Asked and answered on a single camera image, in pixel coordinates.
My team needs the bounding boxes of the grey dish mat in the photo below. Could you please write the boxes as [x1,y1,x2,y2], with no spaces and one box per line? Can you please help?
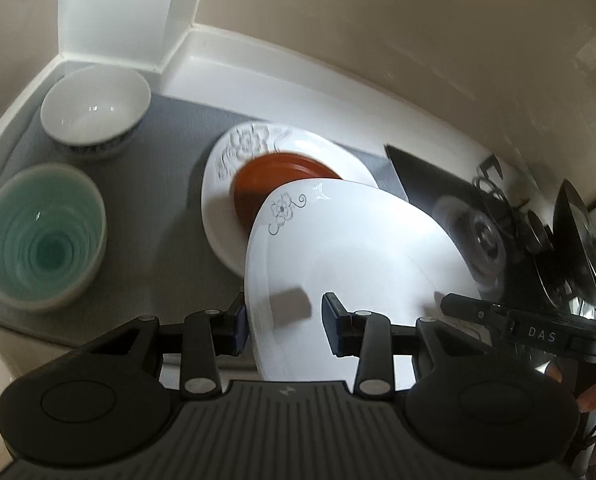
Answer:
[0,77,409,348]

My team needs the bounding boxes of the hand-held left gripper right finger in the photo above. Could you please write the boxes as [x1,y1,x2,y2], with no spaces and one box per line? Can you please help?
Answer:
[322,291,484,396]

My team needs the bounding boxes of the small gas burner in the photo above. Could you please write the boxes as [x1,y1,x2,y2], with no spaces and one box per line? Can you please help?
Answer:
[525,209,554,256]

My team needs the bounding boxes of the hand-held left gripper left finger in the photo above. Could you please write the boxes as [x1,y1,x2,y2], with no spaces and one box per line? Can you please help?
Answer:
[85,292,251,395]

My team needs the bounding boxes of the black gas stove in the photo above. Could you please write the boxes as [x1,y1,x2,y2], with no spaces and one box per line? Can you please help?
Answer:
[384,144,596,321]

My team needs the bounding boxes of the black pan support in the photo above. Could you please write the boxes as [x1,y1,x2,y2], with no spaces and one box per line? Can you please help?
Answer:
[470,154,529,221]

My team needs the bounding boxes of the white bowl dark patterned base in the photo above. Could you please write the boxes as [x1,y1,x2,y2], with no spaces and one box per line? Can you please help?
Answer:
[40,64,152,162]

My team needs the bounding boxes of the large steel gas burner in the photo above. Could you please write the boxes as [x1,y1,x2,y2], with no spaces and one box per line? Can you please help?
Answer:
[430,195,511,303]

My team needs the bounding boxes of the small red-brown plate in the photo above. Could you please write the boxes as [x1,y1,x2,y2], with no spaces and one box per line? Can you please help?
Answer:
[230,154,343,226]

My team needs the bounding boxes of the teal glazed bowl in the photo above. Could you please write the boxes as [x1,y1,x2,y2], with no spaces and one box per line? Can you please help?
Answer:
[0,162,108,313]

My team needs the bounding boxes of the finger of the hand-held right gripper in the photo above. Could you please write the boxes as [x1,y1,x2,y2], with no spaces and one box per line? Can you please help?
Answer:
[440,293,512,337]

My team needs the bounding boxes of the white plate small floral print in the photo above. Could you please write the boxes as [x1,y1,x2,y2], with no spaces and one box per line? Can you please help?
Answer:
[244,177,484,395]

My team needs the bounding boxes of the white plate large floral print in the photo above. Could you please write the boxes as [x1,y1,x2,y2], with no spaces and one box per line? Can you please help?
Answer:
[201,121,379,278]

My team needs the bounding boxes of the black cable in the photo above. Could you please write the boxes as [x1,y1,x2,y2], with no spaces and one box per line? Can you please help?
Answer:
[573,406,596,463]

